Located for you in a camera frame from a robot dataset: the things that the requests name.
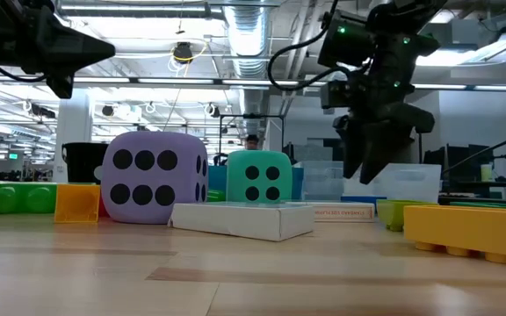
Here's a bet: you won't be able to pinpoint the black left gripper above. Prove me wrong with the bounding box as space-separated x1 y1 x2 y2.
0 0 116 99

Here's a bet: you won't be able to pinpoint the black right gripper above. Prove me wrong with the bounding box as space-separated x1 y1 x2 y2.
343 59 437 185

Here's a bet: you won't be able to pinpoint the blue toy brick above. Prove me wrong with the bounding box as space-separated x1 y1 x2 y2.
340 195 387 205

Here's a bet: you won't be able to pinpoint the orange playing card box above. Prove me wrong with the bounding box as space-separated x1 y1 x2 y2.
294 200 376 224

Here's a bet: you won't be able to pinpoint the lime green toy brick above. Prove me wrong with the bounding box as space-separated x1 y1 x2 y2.
376 198 439 233

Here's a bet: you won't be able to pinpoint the teal foam die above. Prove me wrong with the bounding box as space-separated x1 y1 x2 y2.
226 150 293 205

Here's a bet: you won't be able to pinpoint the large yellow toy brick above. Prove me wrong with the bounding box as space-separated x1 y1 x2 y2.
402 204 506 269

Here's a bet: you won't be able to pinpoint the purple foam die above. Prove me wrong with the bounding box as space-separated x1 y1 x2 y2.
100 131 211 226

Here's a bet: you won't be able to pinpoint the small yellow toy brick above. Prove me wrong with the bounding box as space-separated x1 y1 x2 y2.
54 183 102 225

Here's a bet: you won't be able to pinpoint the long green toy brick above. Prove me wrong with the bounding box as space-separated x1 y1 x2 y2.
0 181 59 216

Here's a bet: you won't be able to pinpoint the long ceiling light strip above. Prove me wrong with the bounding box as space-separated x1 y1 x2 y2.
0 73 506 92

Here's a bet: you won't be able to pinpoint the black desk monitors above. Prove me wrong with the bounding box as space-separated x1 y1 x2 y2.
423 143 495 182

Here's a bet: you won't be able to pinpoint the black bucket with eyes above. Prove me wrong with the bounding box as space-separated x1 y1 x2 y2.
61 141 110 184

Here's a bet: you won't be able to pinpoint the black ceiling device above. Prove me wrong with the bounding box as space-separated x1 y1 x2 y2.
172 41 195 65

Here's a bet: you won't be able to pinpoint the person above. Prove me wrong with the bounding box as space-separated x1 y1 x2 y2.
243 133 261 152

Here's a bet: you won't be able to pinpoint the white cardboard box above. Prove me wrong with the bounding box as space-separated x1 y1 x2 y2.
167 201 316 243

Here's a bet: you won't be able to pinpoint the blue plastic bin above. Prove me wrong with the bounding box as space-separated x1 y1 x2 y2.
207 165 305 203

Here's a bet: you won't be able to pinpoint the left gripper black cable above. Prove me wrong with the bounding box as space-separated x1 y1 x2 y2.
0 65 48 84

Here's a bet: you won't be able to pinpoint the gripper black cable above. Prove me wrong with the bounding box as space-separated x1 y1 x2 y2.
0 65 48 84
265 0 371 92

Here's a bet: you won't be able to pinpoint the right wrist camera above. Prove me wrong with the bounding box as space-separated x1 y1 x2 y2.
321 81 356 110

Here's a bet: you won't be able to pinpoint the black aluminium table frame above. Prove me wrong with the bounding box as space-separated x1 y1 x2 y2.
437 194 506 205

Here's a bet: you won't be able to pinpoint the black stand frame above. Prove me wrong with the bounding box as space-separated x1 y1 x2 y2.
218 112 286 166

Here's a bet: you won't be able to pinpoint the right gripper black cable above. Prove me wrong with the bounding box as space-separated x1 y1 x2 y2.
265 0 371 92

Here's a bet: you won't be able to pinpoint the silver ventilation duct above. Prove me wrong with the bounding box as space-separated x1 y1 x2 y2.
222 0 277 138

